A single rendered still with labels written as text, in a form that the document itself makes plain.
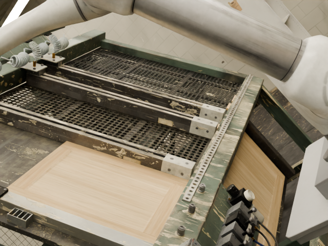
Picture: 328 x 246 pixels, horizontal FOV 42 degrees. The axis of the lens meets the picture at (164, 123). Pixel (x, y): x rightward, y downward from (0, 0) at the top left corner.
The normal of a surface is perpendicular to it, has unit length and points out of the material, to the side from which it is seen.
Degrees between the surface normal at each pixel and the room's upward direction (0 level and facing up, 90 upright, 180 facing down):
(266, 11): 90
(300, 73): 59
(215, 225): 90
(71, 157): 55
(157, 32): 90
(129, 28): 90
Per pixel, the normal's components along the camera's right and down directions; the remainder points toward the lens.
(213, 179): 0.15, -0.89
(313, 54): -0.49, -0.40
